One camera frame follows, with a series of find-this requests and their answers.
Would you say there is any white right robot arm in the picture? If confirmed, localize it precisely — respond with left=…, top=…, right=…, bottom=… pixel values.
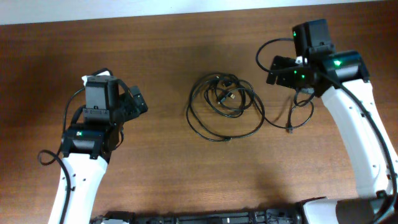
left=266, top=19, right=397, bottom=223

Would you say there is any long black USB cable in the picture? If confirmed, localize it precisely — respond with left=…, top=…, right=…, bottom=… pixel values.
left=185, top=72, right=266, bottom=142

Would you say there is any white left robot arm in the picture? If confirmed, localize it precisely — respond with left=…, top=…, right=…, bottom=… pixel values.
left=39, top=75, right=148, bottom=223

